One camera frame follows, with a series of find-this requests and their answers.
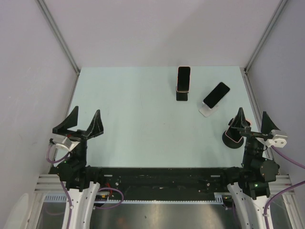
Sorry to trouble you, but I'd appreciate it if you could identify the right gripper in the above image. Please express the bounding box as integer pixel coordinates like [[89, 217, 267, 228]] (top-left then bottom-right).
[[230, 107, 280, 169]]

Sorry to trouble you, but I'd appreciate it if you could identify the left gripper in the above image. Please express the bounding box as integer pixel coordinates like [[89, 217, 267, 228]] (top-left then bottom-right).
[[53, 105, 103, 167]]

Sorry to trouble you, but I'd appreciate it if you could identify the black round phone stand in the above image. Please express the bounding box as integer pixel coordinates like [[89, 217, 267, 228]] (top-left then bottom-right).
[[222, 130, 244, 149]]

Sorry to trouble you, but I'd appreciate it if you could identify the blue phone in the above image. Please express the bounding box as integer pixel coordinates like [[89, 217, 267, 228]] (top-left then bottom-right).
[[203, 82, 230, 109]]

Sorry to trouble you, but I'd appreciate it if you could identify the white phone stand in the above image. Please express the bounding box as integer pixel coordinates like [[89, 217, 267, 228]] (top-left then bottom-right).
[[199, 96, 225, 117]]

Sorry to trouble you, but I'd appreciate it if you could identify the pink case phone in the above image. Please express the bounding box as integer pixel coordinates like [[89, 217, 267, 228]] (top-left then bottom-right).
[[176, 66, 191, 93]]

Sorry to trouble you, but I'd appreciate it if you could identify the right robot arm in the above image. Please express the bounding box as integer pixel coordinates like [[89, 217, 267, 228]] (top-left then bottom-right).
[[220, 108, 287, 229]]

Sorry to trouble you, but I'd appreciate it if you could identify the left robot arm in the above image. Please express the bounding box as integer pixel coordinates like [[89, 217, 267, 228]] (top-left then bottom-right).
[[50, 106, 105, 229]]

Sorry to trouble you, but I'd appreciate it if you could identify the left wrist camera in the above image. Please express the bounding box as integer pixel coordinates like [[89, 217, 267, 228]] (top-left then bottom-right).
[[50, 136, 80, 152]]

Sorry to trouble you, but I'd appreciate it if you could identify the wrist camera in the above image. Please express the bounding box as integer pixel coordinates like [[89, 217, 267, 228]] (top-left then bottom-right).
[[50, 136, 80, 152], [263, 130, 288, 148]]

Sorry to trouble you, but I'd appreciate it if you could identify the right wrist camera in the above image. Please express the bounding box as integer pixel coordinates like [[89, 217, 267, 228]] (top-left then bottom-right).
[[263, 130, 288, 148]]

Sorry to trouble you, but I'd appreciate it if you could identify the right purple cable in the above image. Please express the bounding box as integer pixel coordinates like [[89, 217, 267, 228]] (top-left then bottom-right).
[[230, 145, 305, 229]]

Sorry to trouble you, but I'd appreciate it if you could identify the purple cable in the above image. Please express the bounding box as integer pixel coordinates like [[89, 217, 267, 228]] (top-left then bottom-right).
[[230, 145, 305, 229], [45, 143, 125, 229]]

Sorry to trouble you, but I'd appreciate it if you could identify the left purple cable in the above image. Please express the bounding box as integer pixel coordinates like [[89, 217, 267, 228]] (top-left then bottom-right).
[[45, 143, 125, 229]]

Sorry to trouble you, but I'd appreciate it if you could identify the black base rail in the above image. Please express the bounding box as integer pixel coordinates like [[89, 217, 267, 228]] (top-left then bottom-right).
[[100, 167, 229, 202]]

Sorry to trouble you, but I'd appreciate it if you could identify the white cable duct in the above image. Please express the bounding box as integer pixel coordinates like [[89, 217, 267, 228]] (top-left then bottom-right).
[[44, 193, 226, 205]]

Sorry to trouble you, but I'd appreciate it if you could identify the right aluminium corner post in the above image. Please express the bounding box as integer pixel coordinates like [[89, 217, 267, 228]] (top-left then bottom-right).
[[244, 0, 289, 73]]

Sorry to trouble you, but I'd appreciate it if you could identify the aluminium corner post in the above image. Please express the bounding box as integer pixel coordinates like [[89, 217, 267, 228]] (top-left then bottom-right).
[[244, 0, 289, 73], [35, 0, 81, 76]]

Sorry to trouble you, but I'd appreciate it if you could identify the left aluminium corner post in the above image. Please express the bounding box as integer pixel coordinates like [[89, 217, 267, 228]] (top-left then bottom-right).
[[35, 0, 81, 76]]

